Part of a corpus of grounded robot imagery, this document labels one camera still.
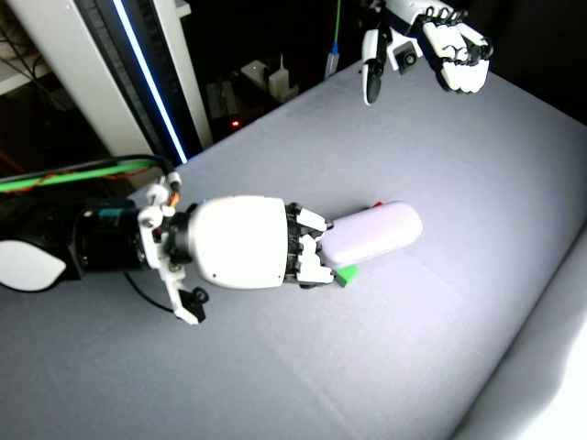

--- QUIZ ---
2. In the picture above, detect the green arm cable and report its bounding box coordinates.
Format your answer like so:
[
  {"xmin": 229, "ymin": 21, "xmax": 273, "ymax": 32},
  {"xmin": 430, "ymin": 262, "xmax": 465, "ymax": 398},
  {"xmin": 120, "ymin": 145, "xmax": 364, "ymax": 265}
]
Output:
[{"xmin": 0, "ymin": 155, "xmax": 181, "ymax": 194}]

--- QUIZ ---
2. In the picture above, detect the grey table cloth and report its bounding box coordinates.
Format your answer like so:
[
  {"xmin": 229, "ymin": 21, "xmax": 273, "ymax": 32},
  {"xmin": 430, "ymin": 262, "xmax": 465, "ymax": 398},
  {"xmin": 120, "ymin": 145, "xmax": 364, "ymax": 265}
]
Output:
[{"xmin": 0, "ymin": 59, "xmax": 587, "ymax": 440}]

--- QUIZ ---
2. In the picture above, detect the thin green cable blue plug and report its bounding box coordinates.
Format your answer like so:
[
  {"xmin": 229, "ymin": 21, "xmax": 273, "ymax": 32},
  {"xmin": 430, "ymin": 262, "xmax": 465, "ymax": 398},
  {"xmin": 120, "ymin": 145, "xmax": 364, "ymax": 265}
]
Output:
[{"xmin": 324, "ymin": 0, "xmax": 344, "ymax": 80}]

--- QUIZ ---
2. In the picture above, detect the small white box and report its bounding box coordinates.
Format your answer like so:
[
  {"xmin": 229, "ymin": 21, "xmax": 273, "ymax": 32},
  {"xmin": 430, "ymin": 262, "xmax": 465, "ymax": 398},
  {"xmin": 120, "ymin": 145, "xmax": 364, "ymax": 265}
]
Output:
[{"xmin": 241, "ymin": 60, "xmax": 270, "ymax": 91}]

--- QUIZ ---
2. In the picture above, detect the grey-lilac oblong case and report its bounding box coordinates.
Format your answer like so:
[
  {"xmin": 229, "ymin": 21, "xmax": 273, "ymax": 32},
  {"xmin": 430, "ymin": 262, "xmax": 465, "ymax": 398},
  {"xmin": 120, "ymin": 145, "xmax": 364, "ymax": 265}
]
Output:
[{"xmin": 320, "ymin": 200, "xmax": 424, "ymax": 270}]

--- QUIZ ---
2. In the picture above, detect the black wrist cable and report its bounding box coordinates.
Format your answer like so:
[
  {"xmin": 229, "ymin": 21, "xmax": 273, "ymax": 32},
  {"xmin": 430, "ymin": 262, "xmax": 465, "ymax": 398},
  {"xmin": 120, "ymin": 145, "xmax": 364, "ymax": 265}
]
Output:
[{"xmin": 124, "ymin": 272, "xmax": 179, "ymax": 318}]

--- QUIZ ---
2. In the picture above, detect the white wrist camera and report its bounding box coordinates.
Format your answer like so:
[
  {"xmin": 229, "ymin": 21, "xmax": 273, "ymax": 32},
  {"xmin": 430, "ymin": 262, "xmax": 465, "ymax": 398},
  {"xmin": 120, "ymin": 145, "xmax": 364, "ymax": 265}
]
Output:
[{"xmin": 387, "ymin": 38, "xmax": 424, "ymax": 74}]

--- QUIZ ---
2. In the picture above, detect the white column with blue light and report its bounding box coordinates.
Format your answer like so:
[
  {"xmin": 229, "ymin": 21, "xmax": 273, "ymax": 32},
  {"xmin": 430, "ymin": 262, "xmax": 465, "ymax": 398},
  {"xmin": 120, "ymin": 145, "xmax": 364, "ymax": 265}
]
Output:
[{"xmin": 6, "ymin": 0, "xmax": 215, "ymax": 166}]

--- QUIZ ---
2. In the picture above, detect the green rectangular block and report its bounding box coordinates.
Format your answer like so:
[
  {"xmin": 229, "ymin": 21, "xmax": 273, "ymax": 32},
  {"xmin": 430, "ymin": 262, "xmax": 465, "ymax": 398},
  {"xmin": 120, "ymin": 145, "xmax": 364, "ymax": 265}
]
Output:
[{"xmin": 334, "ymin": 264, "xmax": 361, "ymax": 289}]

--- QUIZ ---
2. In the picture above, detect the black device with red light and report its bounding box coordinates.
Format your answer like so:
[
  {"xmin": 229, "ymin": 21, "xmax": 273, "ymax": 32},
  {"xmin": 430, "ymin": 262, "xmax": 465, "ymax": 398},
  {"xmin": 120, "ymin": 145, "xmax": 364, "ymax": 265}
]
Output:
[{"xmin": 205, "ymin": 77, "xmax": 247, "ymax": 134}]

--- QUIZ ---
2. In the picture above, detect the white adapter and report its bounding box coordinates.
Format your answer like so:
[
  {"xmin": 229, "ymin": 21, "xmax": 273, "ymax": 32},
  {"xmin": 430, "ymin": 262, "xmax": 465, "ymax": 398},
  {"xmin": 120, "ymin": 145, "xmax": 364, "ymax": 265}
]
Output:
[{"xmin": 268, "ymin": 53, "xmax": 300, "ymax": 100}]

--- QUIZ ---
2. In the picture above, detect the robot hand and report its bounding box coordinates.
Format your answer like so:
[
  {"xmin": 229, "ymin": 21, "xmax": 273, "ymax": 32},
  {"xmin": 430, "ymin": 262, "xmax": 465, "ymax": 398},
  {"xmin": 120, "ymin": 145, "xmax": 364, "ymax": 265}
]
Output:
[
  {"xmin": 186, "ymin": 195, "xmax": 336, "ymax": 291},
  {"xmin": 360, "ymin": 0, "xmax": 495, "ymax": 105}
]

